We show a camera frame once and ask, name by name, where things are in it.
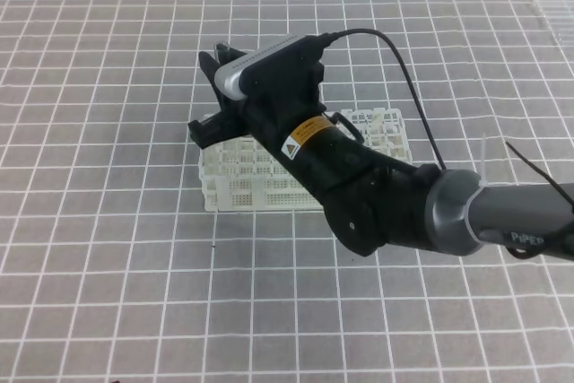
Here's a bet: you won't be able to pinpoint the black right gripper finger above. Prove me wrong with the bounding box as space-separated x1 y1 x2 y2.
198 46 248 109
187 109 249 148

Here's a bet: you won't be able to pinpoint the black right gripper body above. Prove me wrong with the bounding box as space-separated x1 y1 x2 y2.
233 62 341 163

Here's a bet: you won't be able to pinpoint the clear glass test tube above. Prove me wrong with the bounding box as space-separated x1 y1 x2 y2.
213 41 230 65

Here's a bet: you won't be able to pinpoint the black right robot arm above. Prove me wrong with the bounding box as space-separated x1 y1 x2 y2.
188 36 573 260

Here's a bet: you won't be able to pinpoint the white plastic test tube rack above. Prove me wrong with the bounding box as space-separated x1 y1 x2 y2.
198 108 412 212

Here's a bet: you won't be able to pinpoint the white zip tie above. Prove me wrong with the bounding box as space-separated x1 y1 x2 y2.
463 134 491 253

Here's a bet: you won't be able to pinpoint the clear tubes at table edge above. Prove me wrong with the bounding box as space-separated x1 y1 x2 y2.
530 0 574 48

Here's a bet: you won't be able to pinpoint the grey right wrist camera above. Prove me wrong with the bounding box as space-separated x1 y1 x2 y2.
215 35 326 101

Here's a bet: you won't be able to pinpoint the black right camera cable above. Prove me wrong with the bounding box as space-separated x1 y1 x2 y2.
320 28 448 173

